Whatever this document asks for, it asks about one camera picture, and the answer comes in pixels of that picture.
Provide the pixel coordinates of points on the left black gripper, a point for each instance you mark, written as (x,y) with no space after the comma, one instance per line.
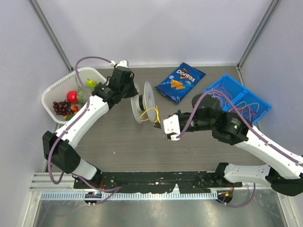
(134,91)

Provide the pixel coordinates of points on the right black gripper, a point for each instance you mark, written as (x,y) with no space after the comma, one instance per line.
(178,111)

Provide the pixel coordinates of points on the translucent white spool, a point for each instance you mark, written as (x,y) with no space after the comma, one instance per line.
(143,104)

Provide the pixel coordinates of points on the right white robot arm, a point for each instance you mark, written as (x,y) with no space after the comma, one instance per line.
(282,170)

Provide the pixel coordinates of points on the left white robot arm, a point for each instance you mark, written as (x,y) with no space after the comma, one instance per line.
(59,147)

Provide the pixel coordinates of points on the blue Doritos chip bag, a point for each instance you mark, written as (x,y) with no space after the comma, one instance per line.
(180,82)

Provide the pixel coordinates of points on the yellow green toy pear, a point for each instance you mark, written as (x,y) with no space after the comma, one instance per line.
(91,83)

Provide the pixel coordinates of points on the red toy apple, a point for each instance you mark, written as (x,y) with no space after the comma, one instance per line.
(72,97)

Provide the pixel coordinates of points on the small peach toy fruit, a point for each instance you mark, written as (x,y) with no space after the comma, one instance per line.
(74,109)

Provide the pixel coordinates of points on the purple toy grape bunch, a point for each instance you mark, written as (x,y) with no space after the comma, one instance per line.
(62,108)

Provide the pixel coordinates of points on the white plastic fruit basket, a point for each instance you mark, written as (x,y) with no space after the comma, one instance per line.
(59,90)

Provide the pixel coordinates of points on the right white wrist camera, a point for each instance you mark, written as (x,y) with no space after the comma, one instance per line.
(173,136)

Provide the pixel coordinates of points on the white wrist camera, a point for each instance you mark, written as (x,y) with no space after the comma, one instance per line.
(173,136)
(123,63)

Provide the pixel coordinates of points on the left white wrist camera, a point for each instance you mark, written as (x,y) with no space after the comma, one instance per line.
(123,63)

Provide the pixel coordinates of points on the blue plastic cable bin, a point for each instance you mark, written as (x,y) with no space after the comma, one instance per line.
(247,103)

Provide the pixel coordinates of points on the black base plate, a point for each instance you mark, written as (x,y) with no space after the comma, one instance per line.
(156,182)

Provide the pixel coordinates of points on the aluminium corner post right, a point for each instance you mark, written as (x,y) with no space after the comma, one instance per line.
(261,26)

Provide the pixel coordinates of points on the aluminium corner post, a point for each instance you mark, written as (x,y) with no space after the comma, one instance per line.
(48,29)
(261,26)

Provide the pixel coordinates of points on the aluminium corner post left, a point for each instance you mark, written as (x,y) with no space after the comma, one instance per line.
(48,29)

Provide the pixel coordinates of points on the white slotted cable duct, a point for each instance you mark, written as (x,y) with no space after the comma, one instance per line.
(89,196)

